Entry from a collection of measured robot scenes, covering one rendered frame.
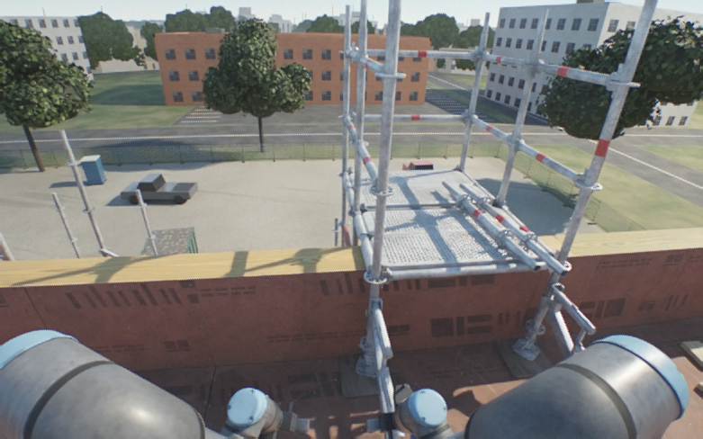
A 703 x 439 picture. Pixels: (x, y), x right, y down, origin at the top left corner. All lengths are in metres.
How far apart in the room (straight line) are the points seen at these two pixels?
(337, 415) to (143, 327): 1.21
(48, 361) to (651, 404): 0.67
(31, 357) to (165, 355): 2.00
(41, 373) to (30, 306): 2.04
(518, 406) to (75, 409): 0.47
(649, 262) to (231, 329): 2.73
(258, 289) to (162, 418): 1.60
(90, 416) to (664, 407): 0.61
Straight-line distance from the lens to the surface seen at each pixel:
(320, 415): 2.23
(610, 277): 2.88
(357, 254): 2.11
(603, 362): 0.52
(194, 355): 2.48
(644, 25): 2.02
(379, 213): 1.66
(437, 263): 2.01
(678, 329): 3.65
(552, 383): 0.48
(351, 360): 2.42
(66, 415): 0.48
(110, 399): 0.47
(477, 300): 2.39
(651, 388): 0.54
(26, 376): 0.53
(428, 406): 1.00
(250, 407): 1.00
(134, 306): 2.29
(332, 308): 2.14
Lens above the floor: 1.89
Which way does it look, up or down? 29 degrees down
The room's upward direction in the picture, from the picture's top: 2 degrees clockwise
